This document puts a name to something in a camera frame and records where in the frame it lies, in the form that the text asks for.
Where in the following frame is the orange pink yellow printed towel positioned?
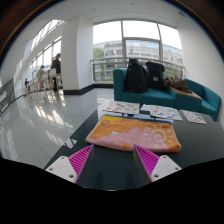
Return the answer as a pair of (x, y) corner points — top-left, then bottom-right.
(85, 114), (182, 153)

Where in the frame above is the black backpack with label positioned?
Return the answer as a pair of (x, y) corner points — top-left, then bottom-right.
(145, 61), (166, 90)

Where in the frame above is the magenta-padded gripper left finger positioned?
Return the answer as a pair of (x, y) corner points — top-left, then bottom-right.
(45, 143), (101, 190)

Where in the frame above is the teal armchair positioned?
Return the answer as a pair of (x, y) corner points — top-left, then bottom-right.
(184, 78), (223, 121)

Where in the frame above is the group of wooden chairs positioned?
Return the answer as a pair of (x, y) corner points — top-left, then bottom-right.
(24, 68), (64, 95)

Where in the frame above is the metal window railing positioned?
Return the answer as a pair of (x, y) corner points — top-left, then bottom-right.
(90, 57), (185, 84)

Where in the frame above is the brown jacket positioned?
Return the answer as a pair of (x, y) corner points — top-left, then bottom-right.
(163, 76), (193, 94)

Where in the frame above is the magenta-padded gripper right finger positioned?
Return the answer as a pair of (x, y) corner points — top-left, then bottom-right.
(132, 143), (183, 190)

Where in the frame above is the teal sofa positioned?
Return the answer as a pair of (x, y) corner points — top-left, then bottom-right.
(112, 68), (178, 109)

